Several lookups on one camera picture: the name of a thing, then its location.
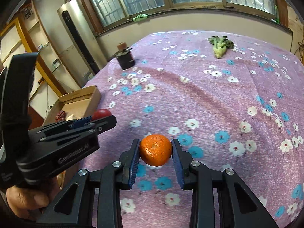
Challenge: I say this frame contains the purple floral tablecloth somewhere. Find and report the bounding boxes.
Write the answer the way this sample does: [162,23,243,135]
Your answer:
[80,31,303,227]

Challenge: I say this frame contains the hanging black cable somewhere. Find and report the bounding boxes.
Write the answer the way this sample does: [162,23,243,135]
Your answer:
[294,35,304,63]

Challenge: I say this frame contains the green cloth on windowsill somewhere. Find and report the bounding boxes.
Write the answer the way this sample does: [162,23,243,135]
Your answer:
[133,13,149,23]

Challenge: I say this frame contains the cardboard tray box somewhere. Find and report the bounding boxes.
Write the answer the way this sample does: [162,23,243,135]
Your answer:
[43,86,101,125]

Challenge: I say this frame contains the small dark red jujube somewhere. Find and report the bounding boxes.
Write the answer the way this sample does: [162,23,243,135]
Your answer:
[55,110,66,122]

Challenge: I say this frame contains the green bok choy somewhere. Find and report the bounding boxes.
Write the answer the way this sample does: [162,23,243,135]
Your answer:
[208,36,234,59]

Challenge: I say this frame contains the person left hand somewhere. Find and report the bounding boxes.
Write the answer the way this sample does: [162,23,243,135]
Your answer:
[6,177,60,221]

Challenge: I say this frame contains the green bottle on windowsill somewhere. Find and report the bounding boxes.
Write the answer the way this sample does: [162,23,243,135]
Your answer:
[275,5,280,24]

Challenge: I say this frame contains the tower air conditioner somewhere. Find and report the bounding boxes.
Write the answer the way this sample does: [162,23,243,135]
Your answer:
[57,0,108,87]

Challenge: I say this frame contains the black motor with cork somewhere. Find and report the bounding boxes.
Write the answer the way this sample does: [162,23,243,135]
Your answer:
[115,42,135,70]

